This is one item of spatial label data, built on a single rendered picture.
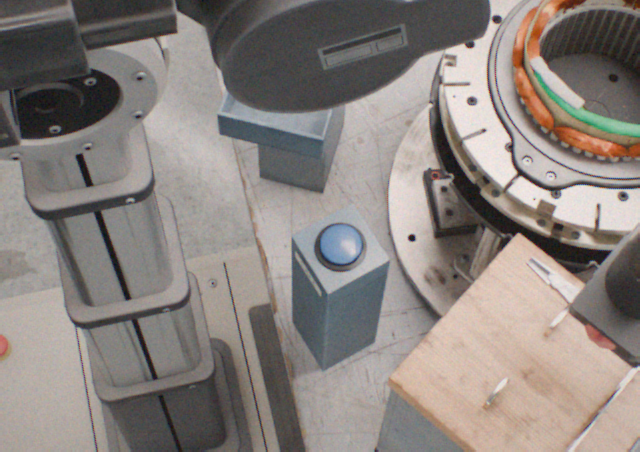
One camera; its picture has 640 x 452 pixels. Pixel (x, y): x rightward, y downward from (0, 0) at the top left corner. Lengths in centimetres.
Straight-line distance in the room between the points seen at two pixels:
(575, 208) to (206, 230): 126
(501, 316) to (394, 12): 74
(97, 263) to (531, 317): 41
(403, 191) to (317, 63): 104
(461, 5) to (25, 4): 15
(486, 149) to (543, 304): 15
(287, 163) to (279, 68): 101
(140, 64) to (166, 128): 164
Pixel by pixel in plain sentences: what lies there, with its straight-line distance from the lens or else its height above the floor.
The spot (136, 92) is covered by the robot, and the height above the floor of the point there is 143.
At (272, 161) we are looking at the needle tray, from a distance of 146.
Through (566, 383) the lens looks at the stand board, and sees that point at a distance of 115.
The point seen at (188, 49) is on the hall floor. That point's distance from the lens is 252.
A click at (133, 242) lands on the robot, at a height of 106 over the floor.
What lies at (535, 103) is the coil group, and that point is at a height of 113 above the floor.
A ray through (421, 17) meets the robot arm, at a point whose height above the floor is 177.
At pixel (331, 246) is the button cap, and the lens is 119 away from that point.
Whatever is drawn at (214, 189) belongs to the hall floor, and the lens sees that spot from 237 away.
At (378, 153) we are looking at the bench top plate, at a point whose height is 78.
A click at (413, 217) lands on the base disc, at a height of 80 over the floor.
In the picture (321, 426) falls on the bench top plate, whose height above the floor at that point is 78.
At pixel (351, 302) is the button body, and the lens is 125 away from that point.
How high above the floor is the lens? 214
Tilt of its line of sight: 66 degrees down
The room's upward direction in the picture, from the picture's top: 3 degrees clockwise
